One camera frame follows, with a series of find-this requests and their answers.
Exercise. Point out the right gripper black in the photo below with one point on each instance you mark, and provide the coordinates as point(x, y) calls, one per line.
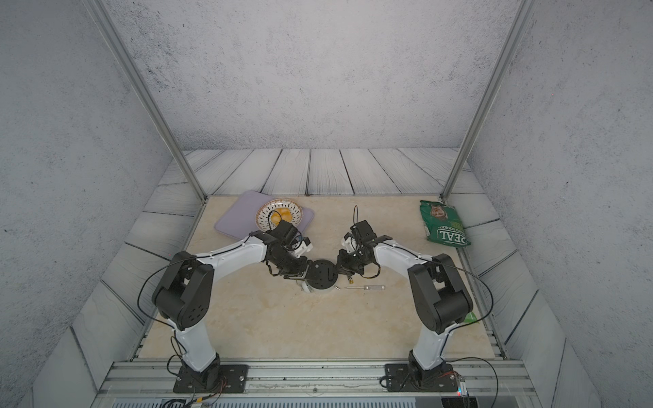
point(343, 265)

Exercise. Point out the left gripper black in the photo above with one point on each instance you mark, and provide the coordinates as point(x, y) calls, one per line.
point(300, 269)

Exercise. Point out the small screwdriver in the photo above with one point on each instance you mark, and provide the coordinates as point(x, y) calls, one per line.
point(367, 287)

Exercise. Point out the black round alarm clock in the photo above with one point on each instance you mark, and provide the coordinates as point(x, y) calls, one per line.
point(321, 276)

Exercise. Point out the green packet behind right arm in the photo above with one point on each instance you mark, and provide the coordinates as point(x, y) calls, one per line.
point(471, 318)

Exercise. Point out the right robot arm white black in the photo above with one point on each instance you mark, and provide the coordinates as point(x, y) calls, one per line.
point(441, 298)

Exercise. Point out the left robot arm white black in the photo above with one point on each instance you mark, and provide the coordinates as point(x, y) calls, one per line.
point(184, 294)

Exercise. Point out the patterned bowl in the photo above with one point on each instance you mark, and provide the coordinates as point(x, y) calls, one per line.
point(263, 213)

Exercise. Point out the yellow fruit in bowl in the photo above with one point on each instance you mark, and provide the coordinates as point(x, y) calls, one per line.
point(280, 214)

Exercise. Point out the purple mat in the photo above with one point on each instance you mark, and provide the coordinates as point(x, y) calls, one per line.
point(242, 217)

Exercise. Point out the green snack bag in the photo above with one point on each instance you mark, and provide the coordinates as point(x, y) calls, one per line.
point(443, 225)

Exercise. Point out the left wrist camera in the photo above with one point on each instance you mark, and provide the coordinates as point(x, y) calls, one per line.
point(292, 235)

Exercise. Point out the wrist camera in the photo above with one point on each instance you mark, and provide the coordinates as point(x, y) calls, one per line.
point(360, 236)
point(292, 235)

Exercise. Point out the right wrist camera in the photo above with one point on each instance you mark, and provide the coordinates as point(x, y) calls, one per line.
point(360, 236)

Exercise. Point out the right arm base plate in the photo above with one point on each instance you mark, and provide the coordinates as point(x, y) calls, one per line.
point(400, 378)

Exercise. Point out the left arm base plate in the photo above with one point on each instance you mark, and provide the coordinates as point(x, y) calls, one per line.
point(216, 379)

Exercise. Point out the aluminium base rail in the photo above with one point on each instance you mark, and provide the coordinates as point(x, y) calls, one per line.
point(286, 383)

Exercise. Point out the aluminium corner post right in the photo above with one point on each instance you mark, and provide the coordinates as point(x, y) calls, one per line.
point(505, 57)

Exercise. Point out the aluminium corner post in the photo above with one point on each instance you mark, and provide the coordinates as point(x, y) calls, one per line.
point(505, 57)
point(110, 34)

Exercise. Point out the aluminium corner post left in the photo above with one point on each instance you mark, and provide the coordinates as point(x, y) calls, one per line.
point(110, 34)

